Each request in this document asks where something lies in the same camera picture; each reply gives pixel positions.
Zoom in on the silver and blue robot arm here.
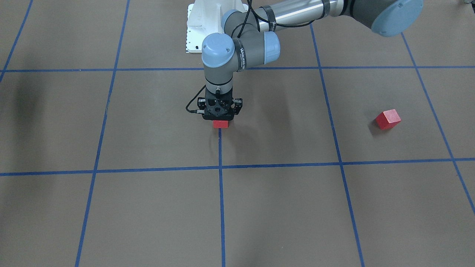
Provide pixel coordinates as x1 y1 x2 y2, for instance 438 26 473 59
191 0 423 121

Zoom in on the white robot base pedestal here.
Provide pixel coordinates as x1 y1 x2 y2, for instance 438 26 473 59
186 0 248 53

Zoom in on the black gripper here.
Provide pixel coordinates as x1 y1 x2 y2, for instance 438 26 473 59
202 97 235 121

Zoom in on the red block placed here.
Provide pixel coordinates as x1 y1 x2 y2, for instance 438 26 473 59
213 120 230 129
375 109 402 130

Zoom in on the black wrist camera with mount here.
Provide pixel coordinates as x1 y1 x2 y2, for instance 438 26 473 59
232 98 243 115

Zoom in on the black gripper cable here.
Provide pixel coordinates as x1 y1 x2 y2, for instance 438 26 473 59
186 85 207 114

